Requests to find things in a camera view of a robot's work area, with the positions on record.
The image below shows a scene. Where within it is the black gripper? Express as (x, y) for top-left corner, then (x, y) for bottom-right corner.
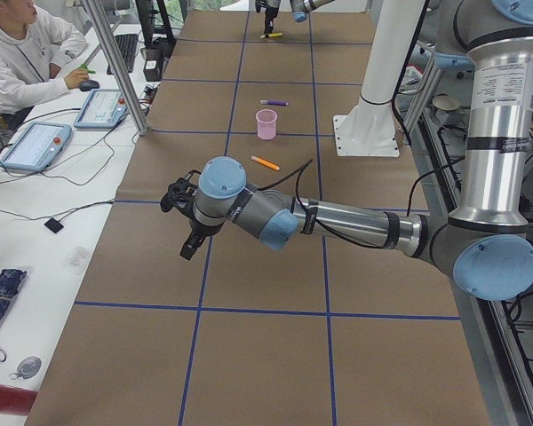
(261, 0), (279, 36)
(180, 215), (218, 260)

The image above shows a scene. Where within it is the purple marker pen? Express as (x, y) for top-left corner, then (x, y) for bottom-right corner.
(259, 99), (289, 107)

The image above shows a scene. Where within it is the orange marker pen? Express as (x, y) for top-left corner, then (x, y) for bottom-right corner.
(251, 155), (281, 171)

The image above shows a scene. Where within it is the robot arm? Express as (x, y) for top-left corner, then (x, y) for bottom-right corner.
(254, 0), (333, 36)
(161, 1), (533, 301)

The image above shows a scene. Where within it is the pink mesh pen holder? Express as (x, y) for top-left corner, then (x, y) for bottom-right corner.
(255, 109), (278, 140)

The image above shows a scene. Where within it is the small black square device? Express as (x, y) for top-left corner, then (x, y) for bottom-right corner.
(44, 217), (64, 233)

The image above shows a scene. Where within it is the black keyboard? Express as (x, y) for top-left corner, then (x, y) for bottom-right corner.
(115, 34), (138, 73)

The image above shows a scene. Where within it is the far teach pendant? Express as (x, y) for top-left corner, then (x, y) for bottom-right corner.
(74, 89), (128, 130)

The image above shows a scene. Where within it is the teach pendant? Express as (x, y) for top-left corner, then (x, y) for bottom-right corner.
(74, 89), (128, 130)
(0, 122), (73, 172)

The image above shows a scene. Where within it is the near teach pendant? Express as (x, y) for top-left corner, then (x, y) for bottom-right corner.
(0, 122), (73, 172)

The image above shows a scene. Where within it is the black computer mouse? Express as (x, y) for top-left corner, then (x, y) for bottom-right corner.
(78, 79), (99, 92)

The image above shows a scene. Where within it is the folded blue umbrella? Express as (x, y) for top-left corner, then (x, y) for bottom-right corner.
(0, 269), (28, 322)

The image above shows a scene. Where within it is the seated person in white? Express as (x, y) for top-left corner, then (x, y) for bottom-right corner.
(0, 1), (89, 131)

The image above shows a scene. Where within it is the red cylinder bottle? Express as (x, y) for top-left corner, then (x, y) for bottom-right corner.
(0, 384), (38, 415)

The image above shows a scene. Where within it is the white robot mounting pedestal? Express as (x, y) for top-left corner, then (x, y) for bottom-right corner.
(334, 0), (426, 158)

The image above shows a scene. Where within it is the aluminium frame post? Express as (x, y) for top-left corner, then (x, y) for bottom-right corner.
(82, 0), (148, 136)

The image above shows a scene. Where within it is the silver round keychain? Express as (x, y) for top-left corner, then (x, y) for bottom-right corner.
(10, 356), (42, 380)

